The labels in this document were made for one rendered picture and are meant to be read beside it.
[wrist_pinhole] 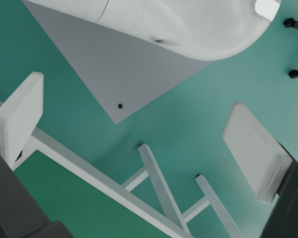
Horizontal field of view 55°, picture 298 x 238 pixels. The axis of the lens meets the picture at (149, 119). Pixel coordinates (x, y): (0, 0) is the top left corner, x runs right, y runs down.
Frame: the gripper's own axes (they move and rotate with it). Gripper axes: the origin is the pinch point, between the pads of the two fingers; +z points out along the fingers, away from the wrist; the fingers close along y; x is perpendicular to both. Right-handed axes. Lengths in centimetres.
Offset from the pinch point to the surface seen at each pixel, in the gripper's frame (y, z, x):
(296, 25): 85, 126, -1
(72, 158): -9, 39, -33
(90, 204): -3, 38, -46
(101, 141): -3, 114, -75
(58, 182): -11, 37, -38
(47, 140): -14, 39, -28
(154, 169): 24, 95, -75
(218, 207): 65, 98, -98
